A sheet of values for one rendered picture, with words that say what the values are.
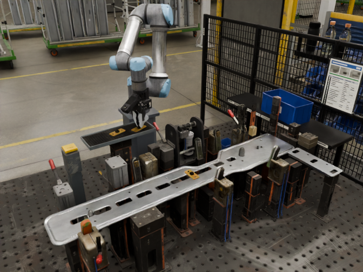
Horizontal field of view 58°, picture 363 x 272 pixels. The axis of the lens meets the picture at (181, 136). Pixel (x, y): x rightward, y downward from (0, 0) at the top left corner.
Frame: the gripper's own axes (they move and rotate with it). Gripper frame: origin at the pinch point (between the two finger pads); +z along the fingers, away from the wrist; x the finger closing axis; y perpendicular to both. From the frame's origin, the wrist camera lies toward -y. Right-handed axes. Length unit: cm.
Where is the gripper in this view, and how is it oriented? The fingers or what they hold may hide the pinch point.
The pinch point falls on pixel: (138, 125)
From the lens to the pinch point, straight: 177.7
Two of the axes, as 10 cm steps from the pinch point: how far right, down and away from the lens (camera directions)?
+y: 6.1, -3.7, 7.0
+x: -7.9, -2.9, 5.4
